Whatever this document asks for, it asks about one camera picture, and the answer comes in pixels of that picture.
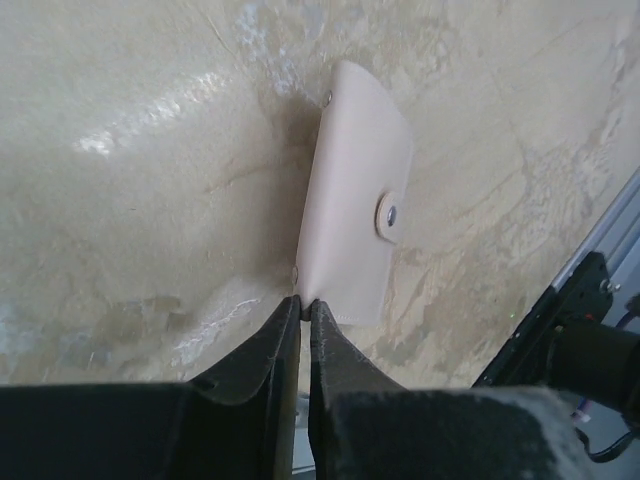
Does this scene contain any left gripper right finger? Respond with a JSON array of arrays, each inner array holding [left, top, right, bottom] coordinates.
[[309, 300, 593, 479]]

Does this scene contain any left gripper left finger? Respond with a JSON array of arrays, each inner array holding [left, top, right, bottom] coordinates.
[[1, 296, 300, 479]]

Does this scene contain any black base frame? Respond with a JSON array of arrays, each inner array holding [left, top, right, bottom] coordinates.
[[472, 249, 640, 480]]

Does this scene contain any aluminium frame rail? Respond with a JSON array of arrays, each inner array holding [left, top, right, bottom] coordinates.
[[549, 164, 640, 291]]

